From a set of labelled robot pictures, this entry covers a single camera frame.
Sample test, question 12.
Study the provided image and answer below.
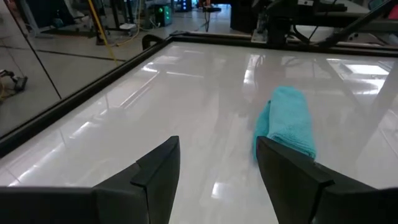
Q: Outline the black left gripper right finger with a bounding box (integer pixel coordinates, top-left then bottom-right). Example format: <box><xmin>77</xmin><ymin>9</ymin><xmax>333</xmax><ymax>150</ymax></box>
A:
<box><xmin>256</xmin><ymin>136</ymin><xmax>376</xmax><ymax>224</ymax></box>

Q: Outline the black stand foot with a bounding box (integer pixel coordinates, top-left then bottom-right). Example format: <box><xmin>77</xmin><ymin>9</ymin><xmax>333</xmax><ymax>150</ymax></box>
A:
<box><xmin>0</xmin><ymin>68</ymin><xmax>29</xmax><ymax>93</ymax></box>

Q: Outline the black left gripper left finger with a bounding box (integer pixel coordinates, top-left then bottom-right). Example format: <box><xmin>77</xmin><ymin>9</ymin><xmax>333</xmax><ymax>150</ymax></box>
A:
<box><xmin>93</xmin><ymin>136</ymin><xmax>181</xmax><ymax>224</ymax></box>

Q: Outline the turquoise microfibre towel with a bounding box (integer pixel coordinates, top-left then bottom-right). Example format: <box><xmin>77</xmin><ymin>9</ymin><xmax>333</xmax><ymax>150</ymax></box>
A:
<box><xmin>252</xmin><ymin>86</ymin><xmax>317</xmax><ymax>162</ymax></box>

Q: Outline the black box with green light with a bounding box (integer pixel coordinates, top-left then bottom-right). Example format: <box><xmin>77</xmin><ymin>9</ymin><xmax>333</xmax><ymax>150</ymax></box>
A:
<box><xmin>155</xmin><ymin>4</ymin><xmax>172</xmax><ymax>27</ymax></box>

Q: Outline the black metal frame strut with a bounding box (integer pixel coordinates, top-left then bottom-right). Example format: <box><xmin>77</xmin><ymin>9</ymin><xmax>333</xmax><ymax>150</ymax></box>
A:
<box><xmin>320</xmin><ymin>0</ymin><xmax>398</xmax><ymax>48</ymax></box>

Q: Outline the yellow hanging cable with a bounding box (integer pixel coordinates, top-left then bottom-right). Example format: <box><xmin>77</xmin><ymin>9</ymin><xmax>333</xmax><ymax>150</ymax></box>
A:
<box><xmin>86</xmin><ymin>0</ymin><xmax>119</xmax><ymax>65</ymax></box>

